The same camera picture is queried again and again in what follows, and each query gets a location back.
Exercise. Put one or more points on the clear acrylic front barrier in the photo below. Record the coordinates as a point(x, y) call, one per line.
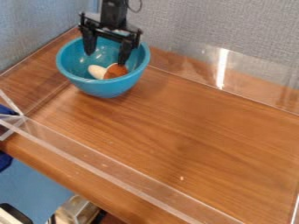
point(96, 175)

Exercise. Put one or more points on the metal frame under table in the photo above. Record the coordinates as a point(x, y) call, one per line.
point(74, 211)

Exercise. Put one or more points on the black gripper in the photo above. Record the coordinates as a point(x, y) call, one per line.
point(108, 24)

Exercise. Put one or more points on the clear acrylic back barrier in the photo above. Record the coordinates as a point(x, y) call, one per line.
point(227, 76)

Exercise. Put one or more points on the brown and white toy mushroom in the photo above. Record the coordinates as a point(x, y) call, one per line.
point(109, 72)

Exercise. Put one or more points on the blue plastic bowl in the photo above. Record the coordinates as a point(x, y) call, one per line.
point(72, 63)

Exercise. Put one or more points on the blue cloth at edge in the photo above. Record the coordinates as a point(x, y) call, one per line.
point(5, 159)

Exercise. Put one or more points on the black white device corner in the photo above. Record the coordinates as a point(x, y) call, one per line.
point(12, 216)

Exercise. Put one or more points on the clear acrylic barrier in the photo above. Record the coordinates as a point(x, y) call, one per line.
point(227, 76)
point(96, 175)

